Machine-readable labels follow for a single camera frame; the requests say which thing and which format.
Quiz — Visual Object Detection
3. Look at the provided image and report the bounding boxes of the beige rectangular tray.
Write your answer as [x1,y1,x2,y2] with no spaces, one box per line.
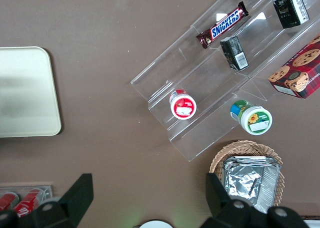
[0,46,62,138]

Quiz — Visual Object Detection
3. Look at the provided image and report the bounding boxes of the small black drink carton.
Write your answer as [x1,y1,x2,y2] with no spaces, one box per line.
[272,0,310,30]
[219,35,250,71]

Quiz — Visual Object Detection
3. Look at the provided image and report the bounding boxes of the Snickers chocolate bar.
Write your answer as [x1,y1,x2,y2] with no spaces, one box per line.
[196,1,250,50]

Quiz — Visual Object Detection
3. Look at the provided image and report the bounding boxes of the clear acrylic stepped shelf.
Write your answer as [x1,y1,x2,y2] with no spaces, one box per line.
[129,0,320,162]

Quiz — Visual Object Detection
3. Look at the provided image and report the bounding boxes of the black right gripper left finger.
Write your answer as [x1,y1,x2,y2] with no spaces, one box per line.
[29,173,94,228]

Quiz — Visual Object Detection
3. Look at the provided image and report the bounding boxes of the red cola bottle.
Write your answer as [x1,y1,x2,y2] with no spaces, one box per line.
[0,191,21,211]

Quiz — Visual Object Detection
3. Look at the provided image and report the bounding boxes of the clear acrylic bottle rack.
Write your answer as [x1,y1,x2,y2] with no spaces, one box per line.
[0,184,54,211]

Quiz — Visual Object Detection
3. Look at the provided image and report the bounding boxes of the red plaid cookie box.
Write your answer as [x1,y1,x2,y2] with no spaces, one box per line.
[268,35,320,100]

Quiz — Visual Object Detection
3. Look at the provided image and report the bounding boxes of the stack of foil packs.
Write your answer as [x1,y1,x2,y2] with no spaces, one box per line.
[223,155,283,215]

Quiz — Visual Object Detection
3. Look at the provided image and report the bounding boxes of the green lid yogurt cup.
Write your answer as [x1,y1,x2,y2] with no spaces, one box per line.
[229,99,273,135]

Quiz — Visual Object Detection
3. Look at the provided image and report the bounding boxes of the white snack bin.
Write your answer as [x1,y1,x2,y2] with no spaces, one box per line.
[302,218,320,228]

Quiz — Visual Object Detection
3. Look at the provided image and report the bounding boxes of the red soda cans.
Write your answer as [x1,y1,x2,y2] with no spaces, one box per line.
[12,187,45,218]

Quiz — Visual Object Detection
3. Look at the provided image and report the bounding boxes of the light wicker basket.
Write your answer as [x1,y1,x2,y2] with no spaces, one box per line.
[208,140,286,207]

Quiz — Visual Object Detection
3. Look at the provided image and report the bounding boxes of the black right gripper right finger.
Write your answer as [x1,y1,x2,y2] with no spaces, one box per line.
[201,172,271,228]

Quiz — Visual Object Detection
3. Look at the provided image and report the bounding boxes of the red lid yogurt cup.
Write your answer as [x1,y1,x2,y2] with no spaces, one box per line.
[169,89,198,120]

